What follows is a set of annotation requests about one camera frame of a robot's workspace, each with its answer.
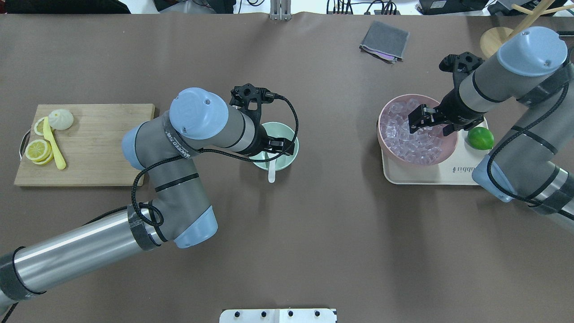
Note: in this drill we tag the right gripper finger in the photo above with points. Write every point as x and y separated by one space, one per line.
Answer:
449 129
423 116

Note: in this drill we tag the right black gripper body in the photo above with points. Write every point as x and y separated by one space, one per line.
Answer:
453 109

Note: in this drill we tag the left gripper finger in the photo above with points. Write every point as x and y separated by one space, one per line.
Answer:
277 153
281 145

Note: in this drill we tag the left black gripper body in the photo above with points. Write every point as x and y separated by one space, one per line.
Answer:
259 144

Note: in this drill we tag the white ceramic spoon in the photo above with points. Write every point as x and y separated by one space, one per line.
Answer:
271 170

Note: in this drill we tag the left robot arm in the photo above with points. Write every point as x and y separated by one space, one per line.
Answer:
197 122

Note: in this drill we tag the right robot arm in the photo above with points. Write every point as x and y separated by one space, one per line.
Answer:
534 68

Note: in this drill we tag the mint green bowl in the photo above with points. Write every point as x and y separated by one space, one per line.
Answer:
278 130

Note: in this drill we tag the pink bowl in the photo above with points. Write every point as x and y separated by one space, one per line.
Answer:
421 98

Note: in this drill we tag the pile of clear ice cubes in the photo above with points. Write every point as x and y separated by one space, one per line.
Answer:
422 147

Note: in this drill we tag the green lime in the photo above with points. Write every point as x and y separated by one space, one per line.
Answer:
480 138

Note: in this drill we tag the cream plastic tray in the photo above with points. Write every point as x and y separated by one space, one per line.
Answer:
453 167

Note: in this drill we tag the wooden cup stand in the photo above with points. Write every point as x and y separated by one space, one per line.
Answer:
494 38

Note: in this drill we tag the grey folded cloth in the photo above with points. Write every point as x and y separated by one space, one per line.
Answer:
385 41

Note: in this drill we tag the wooden cutting board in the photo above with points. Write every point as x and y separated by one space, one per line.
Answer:
91 147

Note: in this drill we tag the white steamed bun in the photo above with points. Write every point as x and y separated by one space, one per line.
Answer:
60 119

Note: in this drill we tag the yellow plastic knife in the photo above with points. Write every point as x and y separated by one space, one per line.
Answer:
49 136

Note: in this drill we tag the bottom lemon slice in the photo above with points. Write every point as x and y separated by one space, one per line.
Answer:
46 160

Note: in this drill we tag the top lemon slice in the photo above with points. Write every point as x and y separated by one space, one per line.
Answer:
38 150

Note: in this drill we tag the lemon slice under knife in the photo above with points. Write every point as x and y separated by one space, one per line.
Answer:
39 126

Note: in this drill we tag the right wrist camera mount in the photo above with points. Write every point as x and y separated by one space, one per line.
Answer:
460 66

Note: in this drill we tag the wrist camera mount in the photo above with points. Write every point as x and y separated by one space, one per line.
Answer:
460 66
248 99

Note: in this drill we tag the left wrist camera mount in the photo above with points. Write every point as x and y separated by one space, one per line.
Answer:
248 99

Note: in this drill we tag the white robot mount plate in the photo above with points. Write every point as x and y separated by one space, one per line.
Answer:
278 315

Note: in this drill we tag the metal board handle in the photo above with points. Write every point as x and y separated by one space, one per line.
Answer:
24 143

